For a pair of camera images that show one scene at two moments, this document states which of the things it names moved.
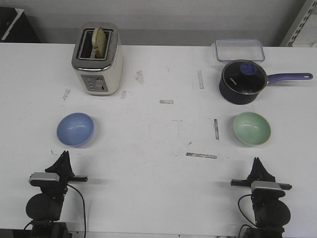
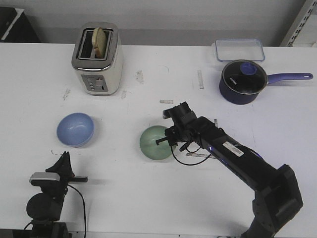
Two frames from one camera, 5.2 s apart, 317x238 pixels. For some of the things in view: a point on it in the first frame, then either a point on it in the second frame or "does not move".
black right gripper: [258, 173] to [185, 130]
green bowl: [251, 129] to [148, 146]
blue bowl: [75, 129] does not move
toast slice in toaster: [99, 40] does not move
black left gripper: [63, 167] does not move
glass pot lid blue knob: [244, 77] does not move
